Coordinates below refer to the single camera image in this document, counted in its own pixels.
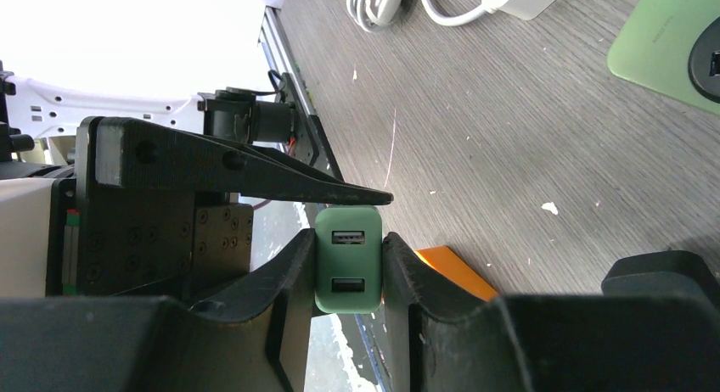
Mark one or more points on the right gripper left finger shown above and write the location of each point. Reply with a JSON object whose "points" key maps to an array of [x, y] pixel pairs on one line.
{"points": [[251, 336]]}

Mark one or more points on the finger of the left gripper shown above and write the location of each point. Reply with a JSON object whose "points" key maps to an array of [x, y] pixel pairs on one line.
{"points": [[660, 272], [133, 153]]}

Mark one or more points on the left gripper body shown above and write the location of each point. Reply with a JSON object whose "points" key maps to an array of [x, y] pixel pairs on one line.
{"points": [[106, 241]]}

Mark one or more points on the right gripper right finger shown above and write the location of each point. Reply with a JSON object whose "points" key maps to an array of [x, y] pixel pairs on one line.
{"points": [[442, 338]]}

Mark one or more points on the orange power strip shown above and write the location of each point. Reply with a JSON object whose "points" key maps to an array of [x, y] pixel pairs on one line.
{"points": [[446, 262]]}

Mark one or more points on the green adapter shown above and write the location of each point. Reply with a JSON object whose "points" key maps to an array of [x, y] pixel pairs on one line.
{"points": [[348, 260]]}

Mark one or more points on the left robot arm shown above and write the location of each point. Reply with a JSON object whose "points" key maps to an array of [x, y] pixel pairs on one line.
{"points": [[39, 123]]}

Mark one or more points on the green power strip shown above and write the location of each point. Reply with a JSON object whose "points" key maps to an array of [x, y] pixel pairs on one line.
{"points": [[671, 47]]}

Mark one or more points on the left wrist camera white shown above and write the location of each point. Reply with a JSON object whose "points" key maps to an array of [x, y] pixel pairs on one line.
{"points": [[25, 213]]}

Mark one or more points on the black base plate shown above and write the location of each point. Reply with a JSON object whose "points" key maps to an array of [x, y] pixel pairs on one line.
{"points": [[341, 356]]}

